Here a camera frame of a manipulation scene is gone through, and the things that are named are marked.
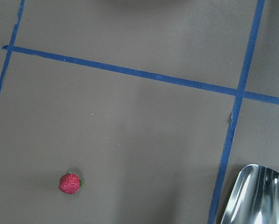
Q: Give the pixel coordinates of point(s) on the steel ice scoop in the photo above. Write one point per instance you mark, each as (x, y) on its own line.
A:
(254, 198)

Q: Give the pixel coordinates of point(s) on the red strawberry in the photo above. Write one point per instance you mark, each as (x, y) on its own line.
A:
(70, 183)

